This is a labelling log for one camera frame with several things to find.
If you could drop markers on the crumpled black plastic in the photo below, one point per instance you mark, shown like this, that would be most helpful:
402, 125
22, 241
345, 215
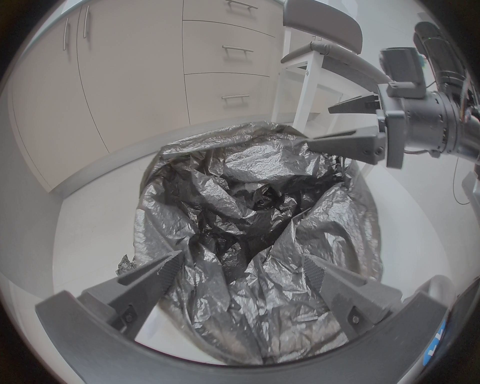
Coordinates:
127, 266

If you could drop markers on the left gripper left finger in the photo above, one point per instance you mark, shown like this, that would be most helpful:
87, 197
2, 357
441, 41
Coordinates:
150, 279

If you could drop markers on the grey padded white chair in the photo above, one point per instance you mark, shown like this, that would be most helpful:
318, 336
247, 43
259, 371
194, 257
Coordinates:
322, 17

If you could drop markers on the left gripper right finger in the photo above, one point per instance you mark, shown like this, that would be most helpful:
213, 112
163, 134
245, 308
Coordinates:
348, 296

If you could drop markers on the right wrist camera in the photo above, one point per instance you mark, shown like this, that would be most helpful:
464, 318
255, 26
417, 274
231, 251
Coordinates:
403, 65

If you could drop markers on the black plastic bag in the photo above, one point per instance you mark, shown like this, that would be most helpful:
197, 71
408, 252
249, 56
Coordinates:
262, 210

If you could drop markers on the beige floor cabinet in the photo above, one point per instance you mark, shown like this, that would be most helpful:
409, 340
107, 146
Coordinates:
142, 75

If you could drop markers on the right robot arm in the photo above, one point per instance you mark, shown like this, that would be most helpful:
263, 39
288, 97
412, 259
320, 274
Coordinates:
442, 48

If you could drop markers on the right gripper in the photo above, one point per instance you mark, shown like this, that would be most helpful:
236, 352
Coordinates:
431, 123

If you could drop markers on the white trash bin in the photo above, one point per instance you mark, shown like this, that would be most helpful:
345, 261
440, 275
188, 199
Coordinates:
370, 225

